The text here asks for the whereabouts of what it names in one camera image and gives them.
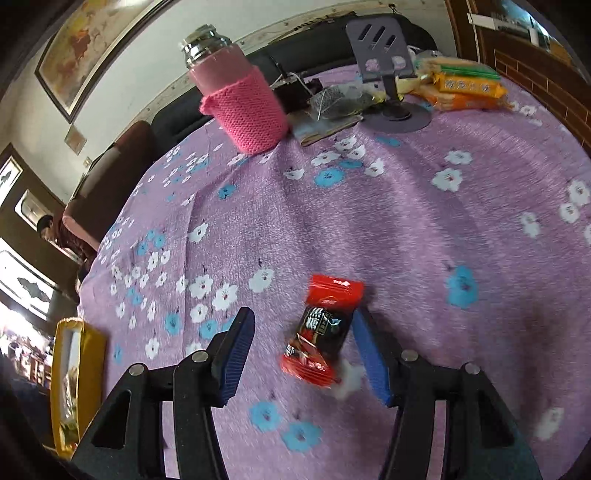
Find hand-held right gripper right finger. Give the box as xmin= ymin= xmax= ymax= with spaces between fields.
xmin=353 ymin=307 xmax=543 ymax=480

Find small red black candy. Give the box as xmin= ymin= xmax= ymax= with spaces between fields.
xmin=279 ymin=273 xmax=365 ymax=388

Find brown chair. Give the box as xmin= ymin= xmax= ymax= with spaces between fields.
xmin=62 ymin=121 xmax=158 ymax=259

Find framed wall picture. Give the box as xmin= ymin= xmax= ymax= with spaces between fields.
xmin=34 ymin=0 xmax=176 ymax=124

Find dark display cabinet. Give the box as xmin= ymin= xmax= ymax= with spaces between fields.
xmin=0 ymin=143 xmax=79 ymax=324

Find grey notebook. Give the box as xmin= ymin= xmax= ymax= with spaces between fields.
xmin=288 ymin=108 xmax=365 ymax=148

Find green striped biscuit packet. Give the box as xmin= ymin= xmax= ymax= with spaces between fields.
xmin=416 ymin=55 xmax=502 ymax=81

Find black sofa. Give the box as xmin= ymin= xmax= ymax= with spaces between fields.
xmin=150 ymin=16 xmax=439 ymax=139

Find wooden cabinet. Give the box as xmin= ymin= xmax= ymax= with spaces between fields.
xmin=445 ymin=0 xmax=591 ymax=148

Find purple floral tablecloth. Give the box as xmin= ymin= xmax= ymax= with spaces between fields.
xmin=76 ymin=62 xmax=591 ymax=480

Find clear plastic bag dark contents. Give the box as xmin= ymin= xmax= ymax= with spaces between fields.
xmin=307 ymin=83 xmax=389 ymax=121

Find yellow cardboard box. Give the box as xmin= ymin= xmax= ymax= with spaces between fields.
xmin=50 ymin=318 xmax=108 ymax=460

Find pink thermos with knitted sleeve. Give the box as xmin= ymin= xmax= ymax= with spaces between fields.
xmin=179 ymin=25 xmax=289 ymax=155

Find black binder clip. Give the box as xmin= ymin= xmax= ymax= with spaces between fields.
xmin=270 ymin=71 xmax=324 ymax=112

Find grey phone stand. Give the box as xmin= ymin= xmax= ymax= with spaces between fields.
xmin=345 ymin=16 xmax=433 ymax=134

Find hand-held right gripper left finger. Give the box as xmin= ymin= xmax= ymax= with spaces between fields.
xmin=69 ymin=307 xmax=256 ymax=480

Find orange biscuit packet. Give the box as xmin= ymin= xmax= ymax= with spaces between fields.
xmin=411 ymin=85 xmax=515 ymax=113
xmin=434 ymin=74 xmax=509 ymax=100

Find small wall plaque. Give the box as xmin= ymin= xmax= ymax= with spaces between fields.
xmin=65 ymin=124 xmax=88 ymax=153

